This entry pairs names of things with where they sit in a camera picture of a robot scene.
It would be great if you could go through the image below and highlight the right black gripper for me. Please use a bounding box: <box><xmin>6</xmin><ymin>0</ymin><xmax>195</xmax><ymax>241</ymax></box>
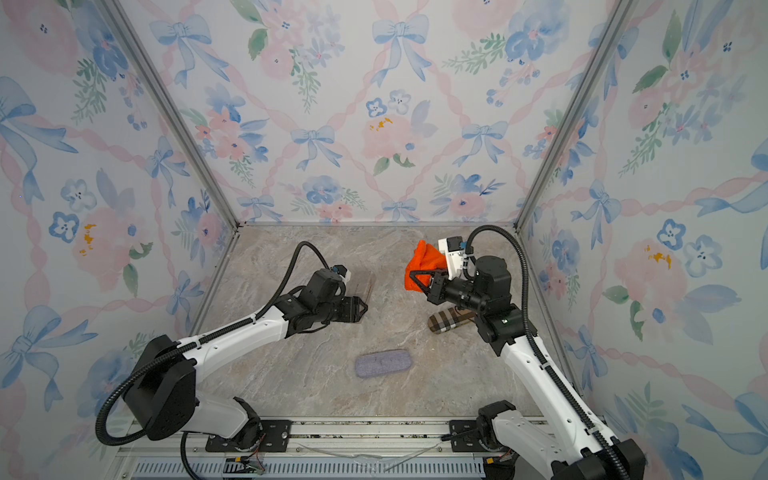
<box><xmin>412</xmin><ymin>268</ymin><xmax>489</xmax><ymax>317</ymax></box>

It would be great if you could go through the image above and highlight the grey eyeglass case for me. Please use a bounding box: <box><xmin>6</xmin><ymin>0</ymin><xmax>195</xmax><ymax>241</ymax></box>
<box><xmin>346</xmin><ymin>270</ymin><xmax>376</xmax><ymax>303</ymax></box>

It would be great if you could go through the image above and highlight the plaid eyeglass case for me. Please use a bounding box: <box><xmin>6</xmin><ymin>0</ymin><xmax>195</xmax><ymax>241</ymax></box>
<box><xmin>427</xmin><ymin>307</ymin><xmax>475</xmax><ymax>334</ymax></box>

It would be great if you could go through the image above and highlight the orange microfiber cloth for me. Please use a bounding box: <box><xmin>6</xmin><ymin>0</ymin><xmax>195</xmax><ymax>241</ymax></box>
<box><xmin>404</xmin><ymin>240</ymin><xmax>447</xmax><ymax>292</ymax></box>

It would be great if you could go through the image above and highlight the purple eyeglass case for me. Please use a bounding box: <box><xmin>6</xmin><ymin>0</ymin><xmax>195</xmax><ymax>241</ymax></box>
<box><xmin>354</xmin><ymin>349</ymin><xmax>412</xmax><ymax>379</ymax></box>

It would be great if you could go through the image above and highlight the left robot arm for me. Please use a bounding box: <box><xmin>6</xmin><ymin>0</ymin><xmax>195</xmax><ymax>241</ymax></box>
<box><xmin>122</xmin><ymin>267</ymin><xmax>368</xmax><ymax>451</ymax></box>

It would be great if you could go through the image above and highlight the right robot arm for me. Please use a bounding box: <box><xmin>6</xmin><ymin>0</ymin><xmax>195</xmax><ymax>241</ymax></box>
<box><xmin>408</xmin><ymin>256</ymin><xmax>646</xmax><ymax>479</ymax></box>

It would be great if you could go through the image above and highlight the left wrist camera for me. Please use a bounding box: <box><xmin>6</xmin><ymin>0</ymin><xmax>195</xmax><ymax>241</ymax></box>
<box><xmin>331</xmin><ymin>264</ymin><xmax>351</xmax><ymax>283</ymax></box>

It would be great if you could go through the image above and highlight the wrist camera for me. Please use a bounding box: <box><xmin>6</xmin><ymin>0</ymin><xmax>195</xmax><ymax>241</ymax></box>
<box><xmin>437</xmin><ymin>236</ymin><xmax>476</xmax><ymax>280</ymax></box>
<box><xmin>331</xmin><ymin>264</ymin><xmax>351</xmax><ymax>283</ymax></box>

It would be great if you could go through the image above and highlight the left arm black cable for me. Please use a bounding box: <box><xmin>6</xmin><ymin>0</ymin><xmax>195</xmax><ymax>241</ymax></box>
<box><xmin>94</xmin><ymin>241</ymin><xmax>334</xmax><ymax>448</ymax></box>

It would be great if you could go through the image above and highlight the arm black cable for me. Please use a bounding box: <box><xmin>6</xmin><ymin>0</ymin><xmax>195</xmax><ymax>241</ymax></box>
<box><xmin>94</xmin><ymin>241</ymin><xmax>334</xmax><ymax>448</ymax></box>
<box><xmin>465</xmin><ymin>224</ymin><xmax>631</xmax><ymax>480</ymax></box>

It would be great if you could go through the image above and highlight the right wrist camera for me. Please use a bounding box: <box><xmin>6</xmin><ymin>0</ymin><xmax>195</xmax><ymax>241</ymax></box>
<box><xmin>437</xmin><ymin>236</ymin><xmax>476</xmax><ymax>280</ymax></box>

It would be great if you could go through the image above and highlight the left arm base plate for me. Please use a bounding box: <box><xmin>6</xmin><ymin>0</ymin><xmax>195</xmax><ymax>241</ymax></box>
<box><xmin>205</xmin><ymin>419</ymin><xmax>293</xmax><ymax>454</ymax></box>

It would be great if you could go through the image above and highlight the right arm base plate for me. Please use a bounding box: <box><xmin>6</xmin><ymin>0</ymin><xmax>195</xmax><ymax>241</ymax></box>
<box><xmin>441</xmin><ymin>418</ymin><xmax>501</xmax><ymax>453</ymax></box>

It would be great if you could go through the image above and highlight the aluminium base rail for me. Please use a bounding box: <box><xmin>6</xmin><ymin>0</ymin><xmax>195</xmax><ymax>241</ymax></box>
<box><xmin>116</xmin><ymin>415</ymin><xmax>622</xmax><ymax>480</ymax></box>

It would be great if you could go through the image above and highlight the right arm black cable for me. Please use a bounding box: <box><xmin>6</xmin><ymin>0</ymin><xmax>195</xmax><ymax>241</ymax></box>
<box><xmin>465</xmin><ymin>224</ymin><xmax>631</xmax><ymax>480</ymax></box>

